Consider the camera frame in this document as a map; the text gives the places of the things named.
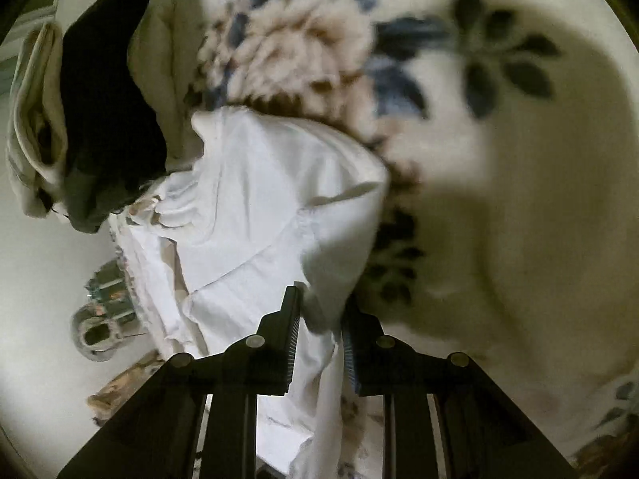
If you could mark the floral fleece blanket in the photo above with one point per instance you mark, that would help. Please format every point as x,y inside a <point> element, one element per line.
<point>499,184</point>

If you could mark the cream folded cloth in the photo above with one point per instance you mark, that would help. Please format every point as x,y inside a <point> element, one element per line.
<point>35,124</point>

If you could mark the white garment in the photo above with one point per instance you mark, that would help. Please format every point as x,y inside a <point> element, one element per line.
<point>259,194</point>

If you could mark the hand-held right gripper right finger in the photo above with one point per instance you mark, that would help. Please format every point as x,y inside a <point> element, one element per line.
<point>349,354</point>

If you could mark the black garment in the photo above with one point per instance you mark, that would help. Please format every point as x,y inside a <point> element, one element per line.
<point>105,110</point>

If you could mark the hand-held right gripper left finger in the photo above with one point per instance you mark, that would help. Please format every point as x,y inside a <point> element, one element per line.
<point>292,339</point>

